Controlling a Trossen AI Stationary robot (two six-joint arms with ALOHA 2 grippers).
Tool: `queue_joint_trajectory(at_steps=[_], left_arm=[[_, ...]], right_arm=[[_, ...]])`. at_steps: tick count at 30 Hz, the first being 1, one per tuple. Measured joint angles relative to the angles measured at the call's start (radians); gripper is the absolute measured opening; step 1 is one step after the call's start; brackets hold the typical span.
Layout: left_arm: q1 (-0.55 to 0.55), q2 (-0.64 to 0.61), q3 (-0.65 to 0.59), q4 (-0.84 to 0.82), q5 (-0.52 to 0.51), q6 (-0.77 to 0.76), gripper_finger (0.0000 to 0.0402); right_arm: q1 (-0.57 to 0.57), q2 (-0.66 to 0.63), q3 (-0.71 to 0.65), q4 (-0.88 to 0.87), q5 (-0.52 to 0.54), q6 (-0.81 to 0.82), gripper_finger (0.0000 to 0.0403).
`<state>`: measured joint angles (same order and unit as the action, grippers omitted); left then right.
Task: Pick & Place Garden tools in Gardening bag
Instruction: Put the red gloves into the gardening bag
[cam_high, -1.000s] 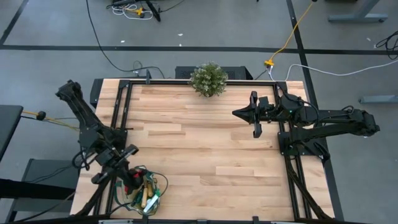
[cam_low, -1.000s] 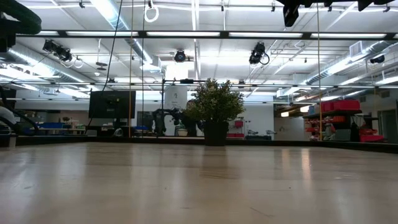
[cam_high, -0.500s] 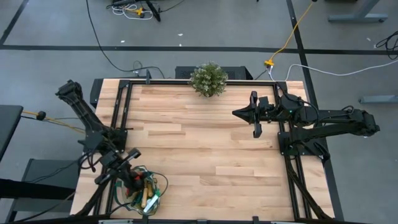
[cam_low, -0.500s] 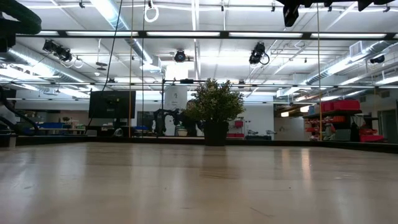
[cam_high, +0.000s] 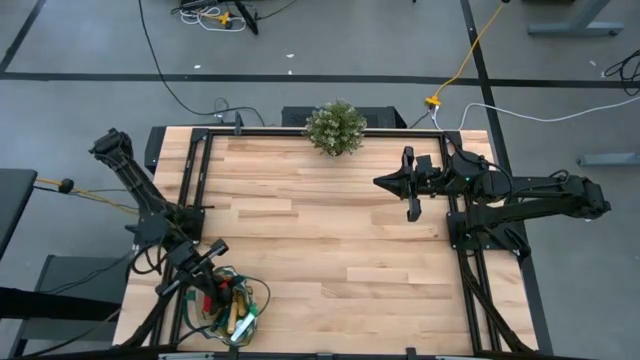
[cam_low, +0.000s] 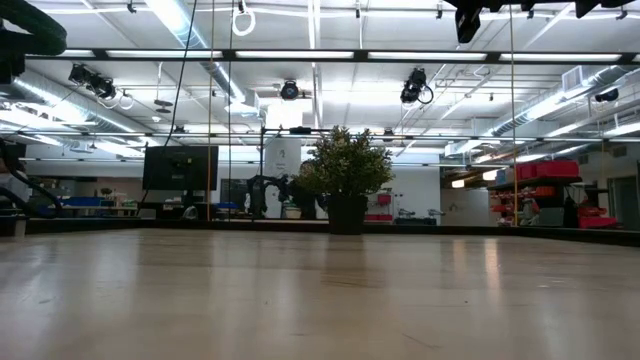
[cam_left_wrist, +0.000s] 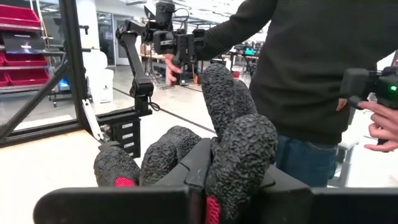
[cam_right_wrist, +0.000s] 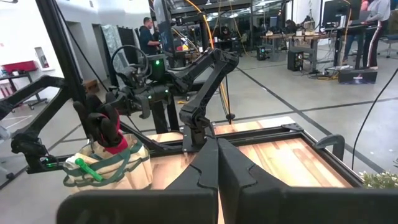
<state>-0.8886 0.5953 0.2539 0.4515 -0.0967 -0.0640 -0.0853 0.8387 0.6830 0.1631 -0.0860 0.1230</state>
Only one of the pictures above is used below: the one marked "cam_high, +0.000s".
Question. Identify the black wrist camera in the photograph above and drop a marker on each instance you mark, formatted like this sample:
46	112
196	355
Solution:
425	184
181	254

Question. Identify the black aluminium table frame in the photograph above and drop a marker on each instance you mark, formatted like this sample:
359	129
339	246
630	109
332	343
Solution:
250	133

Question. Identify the black stand leg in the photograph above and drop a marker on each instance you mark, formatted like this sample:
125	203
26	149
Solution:
247	17

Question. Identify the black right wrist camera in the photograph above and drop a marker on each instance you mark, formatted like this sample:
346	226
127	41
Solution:
425	184

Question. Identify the black computer case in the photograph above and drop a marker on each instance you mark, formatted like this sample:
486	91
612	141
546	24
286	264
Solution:
385	117

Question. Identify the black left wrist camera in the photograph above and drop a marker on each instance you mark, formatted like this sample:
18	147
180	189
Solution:
181	254

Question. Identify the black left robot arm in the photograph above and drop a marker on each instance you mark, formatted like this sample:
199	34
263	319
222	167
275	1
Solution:
150	227

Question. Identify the potted plant in black pot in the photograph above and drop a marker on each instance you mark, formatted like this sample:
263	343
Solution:
335	127

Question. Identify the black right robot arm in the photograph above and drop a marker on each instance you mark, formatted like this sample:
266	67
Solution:
590	197

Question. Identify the red and black gardening glove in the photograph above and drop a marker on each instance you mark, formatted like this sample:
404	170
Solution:
207	303

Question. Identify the green and tan gardening bag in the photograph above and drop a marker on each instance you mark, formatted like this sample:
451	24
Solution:
250	300

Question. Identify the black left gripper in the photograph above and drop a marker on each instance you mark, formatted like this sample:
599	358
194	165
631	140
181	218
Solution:
200	262

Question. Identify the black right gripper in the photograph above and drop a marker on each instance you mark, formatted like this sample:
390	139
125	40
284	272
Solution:
440	182

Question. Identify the grey desk leg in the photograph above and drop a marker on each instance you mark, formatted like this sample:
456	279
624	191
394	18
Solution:
575	27
610	160

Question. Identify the black side table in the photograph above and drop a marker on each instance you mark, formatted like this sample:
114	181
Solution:
15	200

